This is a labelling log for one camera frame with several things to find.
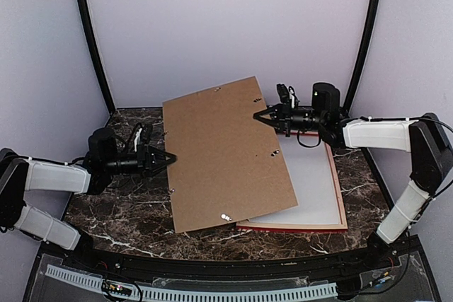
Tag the black front mounting rail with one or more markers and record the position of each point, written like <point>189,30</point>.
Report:
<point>340,265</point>

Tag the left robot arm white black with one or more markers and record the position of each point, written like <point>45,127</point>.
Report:
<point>95,173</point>

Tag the black left corner post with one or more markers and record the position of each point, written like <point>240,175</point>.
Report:
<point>95,55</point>

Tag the small circuit board with led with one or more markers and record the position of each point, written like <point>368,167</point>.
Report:
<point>115,288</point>

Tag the black corner post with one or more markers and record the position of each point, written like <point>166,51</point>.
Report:
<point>95,55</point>
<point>362,52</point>

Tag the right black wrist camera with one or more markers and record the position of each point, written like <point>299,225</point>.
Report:
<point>325,97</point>

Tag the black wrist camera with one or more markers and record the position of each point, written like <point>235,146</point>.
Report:
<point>102,144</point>
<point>325,97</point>

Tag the red wooden picture frame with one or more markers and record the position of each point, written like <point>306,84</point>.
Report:
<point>336,192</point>

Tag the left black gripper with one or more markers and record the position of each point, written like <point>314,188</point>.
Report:
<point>146,160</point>

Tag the autumn forest photo print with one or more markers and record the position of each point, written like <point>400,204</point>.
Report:
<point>311,181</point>

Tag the black right corner post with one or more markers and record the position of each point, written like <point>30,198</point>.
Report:
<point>362,52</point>

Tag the brown cardboard backing board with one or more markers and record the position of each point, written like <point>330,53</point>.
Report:
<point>229,166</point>

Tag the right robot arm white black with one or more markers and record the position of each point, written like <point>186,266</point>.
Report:
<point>423,139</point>

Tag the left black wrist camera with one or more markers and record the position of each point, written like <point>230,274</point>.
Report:
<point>102,144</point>

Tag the white slotted cable duct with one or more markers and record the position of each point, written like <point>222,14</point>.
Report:
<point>197,290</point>

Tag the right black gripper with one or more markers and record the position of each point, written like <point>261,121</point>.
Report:
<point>279,124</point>

